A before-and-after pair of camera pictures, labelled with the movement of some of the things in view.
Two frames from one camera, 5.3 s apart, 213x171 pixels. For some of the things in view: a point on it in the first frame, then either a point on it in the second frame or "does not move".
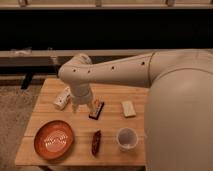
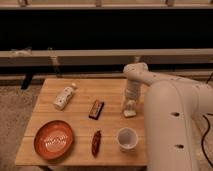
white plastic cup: (127, 139) does not move
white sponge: (128, 108) does not move
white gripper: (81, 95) to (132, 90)
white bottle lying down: (63, 98) does not move
